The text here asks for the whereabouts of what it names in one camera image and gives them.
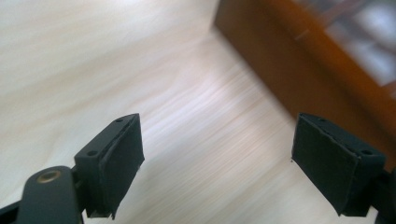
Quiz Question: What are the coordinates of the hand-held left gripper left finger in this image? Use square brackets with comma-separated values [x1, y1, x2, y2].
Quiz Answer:
[74, 113, 146, 220]

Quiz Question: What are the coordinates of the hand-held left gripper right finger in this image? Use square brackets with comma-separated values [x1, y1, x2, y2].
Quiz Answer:
[290, 112, 388, 217]

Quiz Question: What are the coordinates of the wooden box with glass lid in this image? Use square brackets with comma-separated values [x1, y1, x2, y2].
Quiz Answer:
[213, 0, 396, 173]

